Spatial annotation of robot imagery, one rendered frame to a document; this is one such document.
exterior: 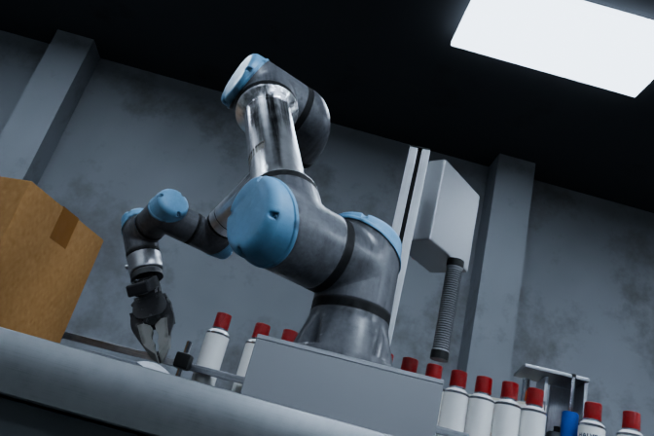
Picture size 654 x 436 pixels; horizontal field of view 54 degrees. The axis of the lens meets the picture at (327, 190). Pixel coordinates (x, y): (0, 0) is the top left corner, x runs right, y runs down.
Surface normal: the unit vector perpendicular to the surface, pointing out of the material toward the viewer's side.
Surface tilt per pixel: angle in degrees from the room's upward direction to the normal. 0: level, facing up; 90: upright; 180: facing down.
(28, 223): 90
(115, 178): 90
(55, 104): 90
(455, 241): 90
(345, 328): 70
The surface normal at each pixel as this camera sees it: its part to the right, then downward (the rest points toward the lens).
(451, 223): 0.77, -0.09
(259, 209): -0.74, -0.36
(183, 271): 0.12, -0.40
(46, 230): 0.95, 0.12
